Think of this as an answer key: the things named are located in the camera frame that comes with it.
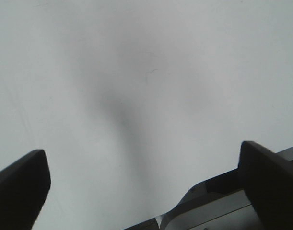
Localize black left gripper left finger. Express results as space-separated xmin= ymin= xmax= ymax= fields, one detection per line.
xmin=0 ymin=149 xmax=51 ymax=230

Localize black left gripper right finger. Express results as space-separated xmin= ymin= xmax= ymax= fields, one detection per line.
xmin=238 ymin=141 xmax=293 ymax=230

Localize grey left arm base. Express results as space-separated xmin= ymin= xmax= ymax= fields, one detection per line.
xmin=130 ymin=169 xmax=263 ymax=230

